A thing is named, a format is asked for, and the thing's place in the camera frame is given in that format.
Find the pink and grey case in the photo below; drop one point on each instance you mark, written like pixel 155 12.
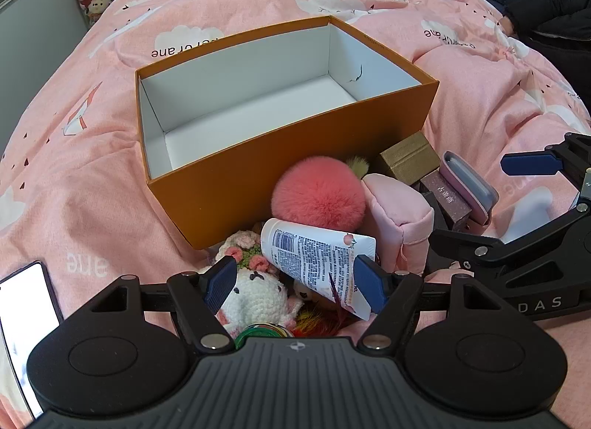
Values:
pixel 471 189

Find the gold cardboard box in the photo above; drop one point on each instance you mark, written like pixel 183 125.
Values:
pixel 408 156

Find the orange cardboard box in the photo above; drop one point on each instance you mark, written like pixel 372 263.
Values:
pixel 277 170

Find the pink fluffy pompom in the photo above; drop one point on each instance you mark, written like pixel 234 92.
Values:
pixel 314 193

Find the white crochet doll with flowers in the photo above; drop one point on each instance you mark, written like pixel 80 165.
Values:
pixel 258 295

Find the tan fluffy tuft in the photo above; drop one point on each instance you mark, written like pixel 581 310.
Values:
pixel 358 165

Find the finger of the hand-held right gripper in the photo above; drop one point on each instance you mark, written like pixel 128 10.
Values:
pixel 461 244
pixel 528 164

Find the maroon cardboard box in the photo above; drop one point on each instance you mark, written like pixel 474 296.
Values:
pixel 443 191

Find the pink printed blanket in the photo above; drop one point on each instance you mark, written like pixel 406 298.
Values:
pixel 92 133

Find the red feather shuttlecock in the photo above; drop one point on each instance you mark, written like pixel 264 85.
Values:
pixel 318 320

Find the smartphone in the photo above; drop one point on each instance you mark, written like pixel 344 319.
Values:
pixel 23 318

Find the white lotion tube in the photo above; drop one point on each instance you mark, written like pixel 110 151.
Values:
pixel 314 253

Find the pink fabric pouch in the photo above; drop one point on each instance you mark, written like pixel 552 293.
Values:
pixel 397 212

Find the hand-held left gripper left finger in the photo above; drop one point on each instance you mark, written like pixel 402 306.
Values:
pixel 219 283

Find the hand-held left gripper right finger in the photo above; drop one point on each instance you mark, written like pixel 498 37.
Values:
pixel 369 288

